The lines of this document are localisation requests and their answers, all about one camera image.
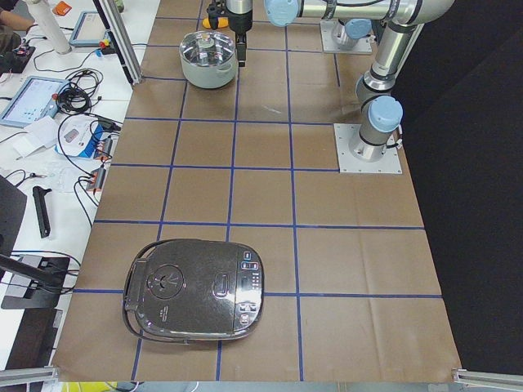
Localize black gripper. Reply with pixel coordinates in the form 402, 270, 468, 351
207, 0, 224, 18
226, 0, 253, 67

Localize glass pot lid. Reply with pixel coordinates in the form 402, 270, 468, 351
179, 31, 235, 68

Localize pale green electric pot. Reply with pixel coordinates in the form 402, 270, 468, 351
179, 31, 238, 89

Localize far teach pendant tablet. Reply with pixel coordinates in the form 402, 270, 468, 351
69, 11, 109, 47

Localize teach pendant tablet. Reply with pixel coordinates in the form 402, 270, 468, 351
69, 11, 109, 47
1, 76, 69, 128

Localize blue white box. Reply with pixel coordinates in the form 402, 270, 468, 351
55, 115, 104, 158

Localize near teach pendant tablet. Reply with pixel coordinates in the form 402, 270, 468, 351
1, 76, 69, 128

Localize orange connector block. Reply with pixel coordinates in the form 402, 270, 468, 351
86, 166, 107, 193

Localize black bar tool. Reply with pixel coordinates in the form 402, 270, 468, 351
32, 186, 51, 238

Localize dark rice cooker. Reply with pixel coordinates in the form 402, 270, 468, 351
122, 238, 264, 343

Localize black monitor stand base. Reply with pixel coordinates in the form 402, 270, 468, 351
1, 255, 69, 310

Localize aluminium frame post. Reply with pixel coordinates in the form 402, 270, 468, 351
93, 0, 142, 86

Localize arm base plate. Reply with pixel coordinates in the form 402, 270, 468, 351
333, 123, 403, 175
320, 19, 373, 55

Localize black cable bundle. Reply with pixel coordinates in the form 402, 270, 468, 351
52, 68, 103, 114

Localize white cylinder post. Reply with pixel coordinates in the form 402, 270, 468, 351
25, 0, 71, 55

